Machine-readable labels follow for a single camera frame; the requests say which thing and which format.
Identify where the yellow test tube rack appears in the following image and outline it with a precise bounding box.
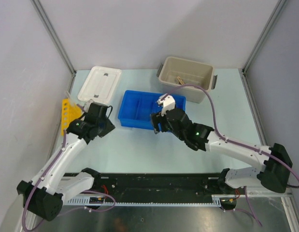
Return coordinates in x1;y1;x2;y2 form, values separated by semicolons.
61;99;82;136

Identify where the white slotted cable duct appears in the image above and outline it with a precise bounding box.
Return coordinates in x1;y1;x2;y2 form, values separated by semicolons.
67;194;239;207

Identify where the beige plastic storage bin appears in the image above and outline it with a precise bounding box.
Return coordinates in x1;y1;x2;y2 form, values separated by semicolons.
157;57;217;93

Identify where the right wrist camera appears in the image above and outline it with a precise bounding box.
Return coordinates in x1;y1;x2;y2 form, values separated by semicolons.
157;94;176;116

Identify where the wooden test tube clamp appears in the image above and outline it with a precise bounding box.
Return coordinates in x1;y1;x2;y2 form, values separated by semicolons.
176;76;186;85

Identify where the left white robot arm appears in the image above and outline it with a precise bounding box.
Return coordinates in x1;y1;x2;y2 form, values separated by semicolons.
16;100;115;221

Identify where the white plastic bin lid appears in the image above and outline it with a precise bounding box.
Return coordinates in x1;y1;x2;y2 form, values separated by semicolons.
77;66;122;105

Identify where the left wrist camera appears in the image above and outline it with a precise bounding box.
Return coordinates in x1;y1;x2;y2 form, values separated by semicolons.
83;101;92;113

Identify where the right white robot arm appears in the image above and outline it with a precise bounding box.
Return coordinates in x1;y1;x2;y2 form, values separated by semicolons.
150;108;293;194

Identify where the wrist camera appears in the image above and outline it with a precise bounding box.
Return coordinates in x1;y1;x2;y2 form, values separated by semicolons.
157;94;176;116
83;101;92;113

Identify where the blue divided plastic tray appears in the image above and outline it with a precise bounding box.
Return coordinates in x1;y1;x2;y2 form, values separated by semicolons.
117;90;187;131

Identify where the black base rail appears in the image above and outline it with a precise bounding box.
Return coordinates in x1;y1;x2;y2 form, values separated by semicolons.
74;173;239;203

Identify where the clear glass test tube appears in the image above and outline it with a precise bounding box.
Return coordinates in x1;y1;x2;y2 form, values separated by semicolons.
65;90;76;107

